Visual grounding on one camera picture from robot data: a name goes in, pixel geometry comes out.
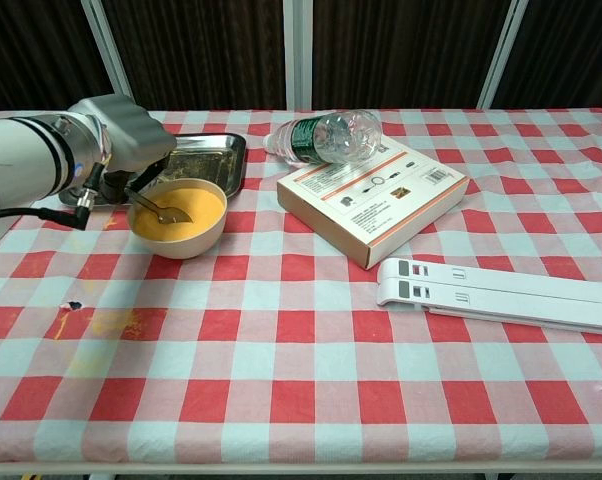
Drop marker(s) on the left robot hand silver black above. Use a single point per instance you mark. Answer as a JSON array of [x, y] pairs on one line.
[[126, 132]]

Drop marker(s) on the metal spoon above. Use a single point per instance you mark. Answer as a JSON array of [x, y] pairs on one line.
[[173, 215]]

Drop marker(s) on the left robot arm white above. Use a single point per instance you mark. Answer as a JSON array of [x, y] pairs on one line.
[[26, 155]]

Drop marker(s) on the yellow round bowl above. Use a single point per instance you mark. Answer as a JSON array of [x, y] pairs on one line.
[[181, 240]]

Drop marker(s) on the rectangular stainless steel tray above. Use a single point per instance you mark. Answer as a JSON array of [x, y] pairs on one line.
[[211, 160]]

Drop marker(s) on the dark brown curtain panel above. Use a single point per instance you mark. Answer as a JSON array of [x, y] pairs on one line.
[[406, 50], [31, 50], [571, 50], [196, 50]]

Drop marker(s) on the clear plastic water bottle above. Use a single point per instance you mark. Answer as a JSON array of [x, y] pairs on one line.
[[331, 137]]

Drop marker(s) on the white orange cardboard product box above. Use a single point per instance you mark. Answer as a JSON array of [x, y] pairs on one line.
[[371, 205]]

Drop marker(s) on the red white checkered tablecloth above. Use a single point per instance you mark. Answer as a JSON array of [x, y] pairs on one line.
[[301, 375]]

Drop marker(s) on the white folded laptop stand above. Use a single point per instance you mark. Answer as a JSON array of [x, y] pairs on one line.
[[506, 297]]

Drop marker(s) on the white partition frame post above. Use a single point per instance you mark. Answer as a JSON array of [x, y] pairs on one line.
[[108, 50], [297, 50], [502, 50]]

